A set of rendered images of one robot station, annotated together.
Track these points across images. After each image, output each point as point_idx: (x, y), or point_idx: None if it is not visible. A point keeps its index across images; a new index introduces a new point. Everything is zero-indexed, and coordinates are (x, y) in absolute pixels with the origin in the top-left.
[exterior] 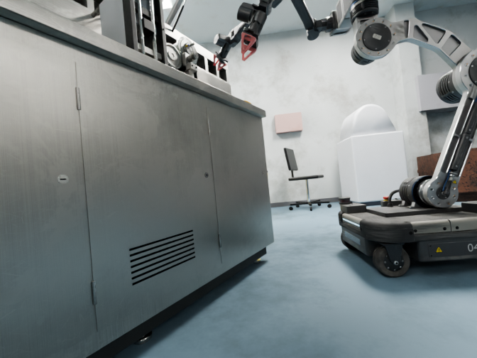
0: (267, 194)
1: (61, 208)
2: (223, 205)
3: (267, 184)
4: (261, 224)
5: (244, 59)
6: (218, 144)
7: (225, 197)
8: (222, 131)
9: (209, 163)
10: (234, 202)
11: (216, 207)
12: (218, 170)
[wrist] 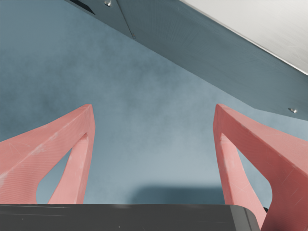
0: (278, 111)
1: None
2: (145, 35)
3: (299, 118)
4: (231, 91)
5: (215, 130)
6: (143, 10)
7: (151, 37)
8: (165, 12)
9: (116, 4)
10: (173, 51)
11: (131, 27)
12: (138, 20)
